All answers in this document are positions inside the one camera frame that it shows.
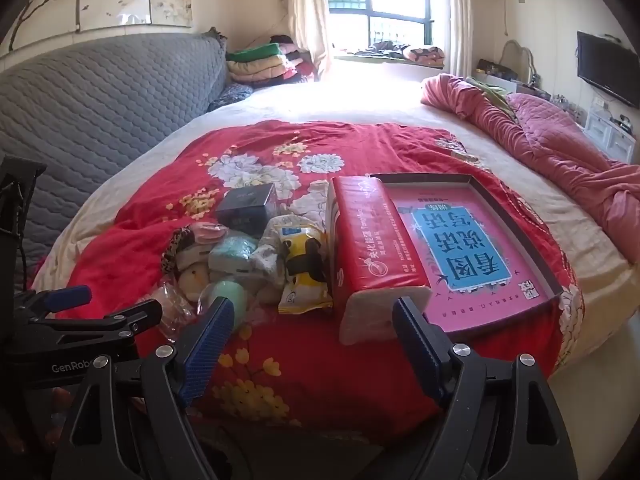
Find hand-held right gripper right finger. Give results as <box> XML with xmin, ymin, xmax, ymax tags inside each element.
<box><xmin>392</xmin><ymin>296</ymin><xmax>578</xmax><ymax>480</ymax></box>

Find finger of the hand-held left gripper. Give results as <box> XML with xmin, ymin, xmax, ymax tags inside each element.
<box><xmin>75</xmin><ymin>299</ymin><xmax>164</xmax><ymax>347</ymax></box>
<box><xmin>27</xmin><ymin>285</ymin><xmax>94</xmax><ymax>322</ymax></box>

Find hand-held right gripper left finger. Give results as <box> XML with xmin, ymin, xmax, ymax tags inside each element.
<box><xmin>52</xmin><ymin>297</ymin><xmax>236</xmax><ymax>480</ymax></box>

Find green sponge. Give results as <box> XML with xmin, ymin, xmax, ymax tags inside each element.
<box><xmin>197</xmin><ymin>280</ymin><xmax>248</xmax><ymax>322</ymax></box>

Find cream plush toy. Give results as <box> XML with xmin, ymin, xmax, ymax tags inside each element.
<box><xmin>179</xmin><ymin>264</ymin><xmax>213</xmax><ymax>303</ymax></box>

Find leopard print scrunchie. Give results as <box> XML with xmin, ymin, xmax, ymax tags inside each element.
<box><xmin>161</xmin><ymin>227</ymin><xmax>201</xmax><ymax>273</ymax></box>

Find mint green wipes pack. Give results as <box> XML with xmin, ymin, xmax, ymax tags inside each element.
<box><xmin>207</xmin><ymin>237</ymin><xmax>258</xmax><ymax>281</ymax></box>

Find white floral cloth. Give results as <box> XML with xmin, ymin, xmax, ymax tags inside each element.
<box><xmin>250</xmin><ymin>215</ymin><xmax>287</xmax><ymax>303</ymax></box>

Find yellow snack packet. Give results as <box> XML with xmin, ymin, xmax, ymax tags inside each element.
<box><xmin>277</xmin><ymin>225</ymin><xmax>333</xmax><ymax>315</ymax></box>

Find grey box tray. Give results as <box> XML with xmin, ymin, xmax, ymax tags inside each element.
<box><xmin>367</xmin><ymin>172</ymin><xmax>565</xmax><ymax>338</ymax></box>

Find pink book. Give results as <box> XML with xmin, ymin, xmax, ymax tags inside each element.
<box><xmin>390</xmin><ymin>185</ymin><xmax>551</xmax><ymax>328</ymax></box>

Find red tissue pack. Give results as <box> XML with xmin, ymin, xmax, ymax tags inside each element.
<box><xmin>326</xmin><ymin>176</ymin><xmax>433</xmax><ymax>345</ymax></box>

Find black box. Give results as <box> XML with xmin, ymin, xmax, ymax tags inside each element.
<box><xmin>216</xmin><ymin>182</ymin><xmax>277</xmax><ymax>236</ymax></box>

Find grey quilted headboard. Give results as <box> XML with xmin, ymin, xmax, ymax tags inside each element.
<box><xmin>0</xmin><ymin>32</ymin><xmax>228</xmax><ymax>291</ymax></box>

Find red floral blanket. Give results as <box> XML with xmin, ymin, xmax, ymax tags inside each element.
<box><xmin>32</xmin><ymin>120</ymin><xmax>583</xmax><ymax>431</ymax></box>

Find dark floral pillow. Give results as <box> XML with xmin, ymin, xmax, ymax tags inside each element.
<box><xmin>207</xmin><ymin>84</ymin><xmax>254</xmax><ymax>112</ymax></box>

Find pink quilt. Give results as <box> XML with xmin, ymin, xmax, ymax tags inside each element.
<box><xmin>420</xmin><ymin>74</ymin><xmax>640</xmax><ymax>266</ymax></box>

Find bed with cream sheet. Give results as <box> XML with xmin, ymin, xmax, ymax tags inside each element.
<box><xmin>30</xmin><ymin>72</ymin><xmax>640</xmax><ymax>386</ymax></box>

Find green cloth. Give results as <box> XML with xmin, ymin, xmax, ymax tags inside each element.
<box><xmin>465</xmin><ymin>77</ymin><xmax>517</xmax><ymax>112</ymax></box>

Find stack of folded blankets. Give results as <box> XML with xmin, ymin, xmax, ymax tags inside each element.
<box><xmin>225</xmin><ymin>35</ymin><xmax>313</xmax><ymax>86</ymax></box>

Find cluttered vanity table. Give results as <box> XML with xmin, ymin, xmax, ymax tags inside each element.
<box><xmin>475</xmin><ymin>57</ymin><xmax>551</xmax><ymax>102</ymax></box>

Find white drawer cabinet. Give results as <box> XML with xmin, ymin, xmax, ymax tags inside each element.
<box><xmin>582</xmin><ymin>95</ymin><xmax>638</xmax><ymax>163</ymax></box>

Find bundled bedding on windowsill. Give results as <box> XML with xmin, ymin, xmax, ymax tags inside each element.
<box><xmin>350</xmin><ymin>40</ymin><xmax>446</xmax><ymax>66</ymax></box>

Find vanity mirror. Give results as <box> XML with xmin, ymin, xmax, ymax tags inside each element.
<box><xmin>500</xmin><ymin>39</ymin><xmax>538</xmax><ymax>86</ymax></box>

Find cream curtain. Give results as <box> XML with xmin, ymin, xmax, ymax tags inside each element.
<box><xmin>430</xmin><ymin>0</ymin><xmax>473</xmax><ymax>78</ymax></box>
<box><xmin>280</xmin><ymin>0</ymin><xmax>333</xmax><ymax>81</ymax></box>

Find black television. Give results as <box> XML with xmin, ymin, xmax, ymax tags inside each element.
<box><xmin>576</xmin><ymin>31</ymin><xmax>640</xmax><ymax>108</ymax></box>

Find air conditioner pipe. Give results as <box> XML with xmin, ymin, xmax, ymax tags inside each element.
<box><xmin>486</xmin><ymin>0</ymin><xmax>512</xmax><ymax>47</ymax></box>

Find window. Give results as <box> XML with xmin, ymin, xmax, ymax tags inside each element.
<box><xmin>322</xmin><ymin>0</ymin><xmax>433</xmax><ymax>53</ymax></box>

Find black cable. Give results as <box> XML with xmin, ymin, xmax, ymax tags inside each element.
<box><xmin>12</xmin><ymin>180</ymin><xmax>34</xmax><ymax>292</ymax></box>

